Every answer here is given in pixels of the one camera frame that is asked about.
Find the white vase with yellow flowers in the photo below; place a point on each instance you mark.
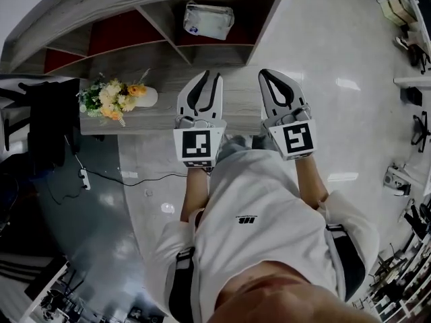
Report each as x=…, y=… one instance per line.
x=148, y=97

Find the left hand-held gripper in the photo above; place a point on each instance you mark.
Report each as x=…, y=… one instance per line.
x=197, y=143

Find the black office chair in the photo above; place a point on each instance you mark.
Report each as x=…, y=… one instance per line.
x=43, y=119

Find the person's white shirt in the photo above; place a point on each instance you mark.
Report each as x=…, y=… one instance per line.
x=262, y=220

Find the grey wooden desk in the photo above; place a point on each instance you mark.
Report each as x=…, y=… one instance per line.
x=235, y=106

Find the white power strip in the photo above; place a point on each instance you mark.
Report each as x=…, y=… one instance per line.
x=85, y=179

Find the white plastic bar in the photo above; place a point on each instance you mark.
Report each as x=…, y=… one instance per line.
x=412, y=82

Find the person's left forearm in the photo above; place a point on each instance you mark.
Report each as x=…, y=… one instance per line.
x=195, y=194

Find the clear plastic bag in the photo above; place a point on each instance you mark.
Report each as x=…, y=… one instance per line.
x=208, y=20

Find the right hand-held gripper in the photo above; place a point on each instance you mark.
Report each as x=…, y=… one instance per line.
x=296, y=138

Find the person's right forearm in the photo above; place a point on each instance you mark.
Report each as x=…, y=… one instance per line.
x=309, y=180

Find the person's chin and neck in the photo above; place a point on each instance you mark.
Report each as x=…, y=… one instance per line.
x=286, y=298

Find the grey floor device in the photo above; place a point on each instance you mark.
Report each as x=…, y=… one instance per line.
x=397, y=180

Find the black chair base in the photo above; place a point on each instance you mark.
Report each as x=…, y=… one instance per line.
x=422, y=131

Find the stack of pale yellow boxes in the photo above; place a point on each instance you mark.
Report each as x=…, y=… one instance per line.
x=399, y=7

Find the white metal rack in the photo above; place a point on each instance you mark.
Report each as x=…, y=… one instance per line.
x=397, y=281

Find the person's grey trousers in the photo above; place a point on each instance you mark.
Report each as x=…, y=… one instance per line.
x=234, y=148

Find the grey wooden desk shelf unit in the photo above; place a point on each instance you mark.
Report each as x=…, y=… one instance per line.
x=101, y=8

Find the small black box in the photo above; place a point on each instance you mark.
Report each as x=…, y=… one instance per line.
x=411, y=96

